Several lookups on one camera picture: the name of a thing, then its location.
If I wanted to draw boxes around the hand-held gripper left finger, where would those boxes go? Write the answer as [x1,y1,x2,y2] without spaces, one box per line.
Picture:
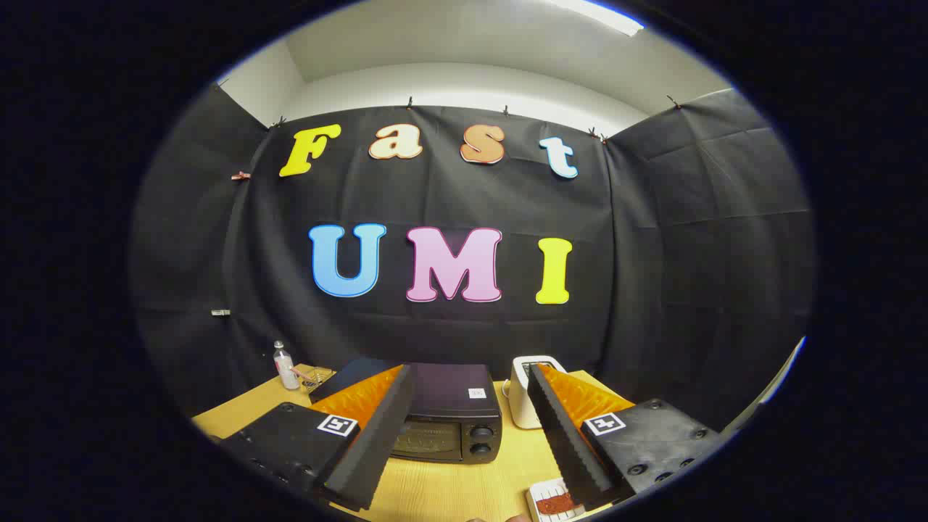
[217,365,415,512]

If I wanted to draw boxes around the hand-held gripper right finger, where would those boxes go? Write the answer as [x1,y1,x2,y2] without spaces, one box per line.
[527,364,722,512]

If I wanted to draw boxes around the black toaster oven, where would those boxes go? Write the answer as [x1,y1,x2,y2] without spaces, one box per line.
[310,357,503,465]

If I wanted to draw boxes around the white toaster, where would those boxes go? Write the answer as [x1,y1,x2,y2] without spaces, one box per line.
[504,355,568,430]

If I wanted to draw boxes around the white rectangular plate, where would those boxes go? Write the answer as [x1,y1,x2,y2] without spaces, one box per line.
[527,477,589,522]

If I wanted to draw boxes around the clear plastic bottle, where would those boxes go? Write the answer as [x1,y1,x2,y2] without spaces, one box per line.
[273,341,300,391]

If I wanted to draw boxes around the small wire basket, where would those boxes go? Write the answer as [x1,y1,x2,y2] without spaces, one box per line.
[294,366,336,396]

